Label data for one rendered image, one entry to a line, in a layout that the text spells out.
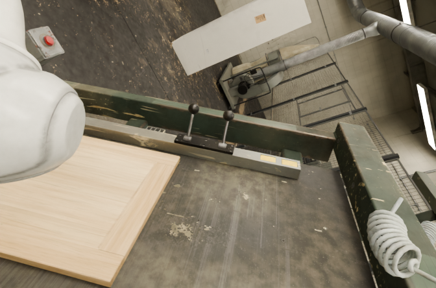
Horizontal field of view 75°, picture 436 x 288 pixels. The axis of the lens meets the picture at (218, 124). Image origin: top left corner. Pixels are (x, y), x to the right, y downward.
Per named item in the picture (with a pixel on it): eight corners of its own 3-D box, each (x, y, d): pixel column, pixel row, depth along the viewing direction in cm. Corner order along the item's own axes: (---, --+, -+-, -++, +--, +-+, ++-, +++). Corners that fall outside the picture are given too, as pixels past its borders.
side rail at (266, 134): (84, 105, 131) (81, 83, 126) (326, 154, 119) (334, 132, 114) (75, 110, 126) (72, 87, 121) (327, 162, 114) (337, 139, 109)
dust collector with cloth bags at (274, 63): (224, 64, 706) (313, 26, 630) (236, 89, 730) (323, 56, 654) (214, 82, 586) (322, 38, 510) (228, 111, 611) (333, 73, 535)
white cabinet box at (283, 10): (181, 36, 503) (295, -20, 432) (196, 65, 523) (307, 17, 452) (170, 43, 450) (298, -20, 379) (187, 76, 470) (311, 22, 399)
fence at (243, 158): (41, 117, 107) (40, 107, 105) (296, 170, 96) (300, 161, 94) (32, 122, 102) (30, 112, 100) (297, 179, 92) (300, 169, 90)
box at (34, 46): (20, 43, 123) (48, 24, 117) (37, 68, 127) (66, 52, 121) (-4, 48, 112) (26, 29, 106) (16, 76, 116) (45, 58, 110)
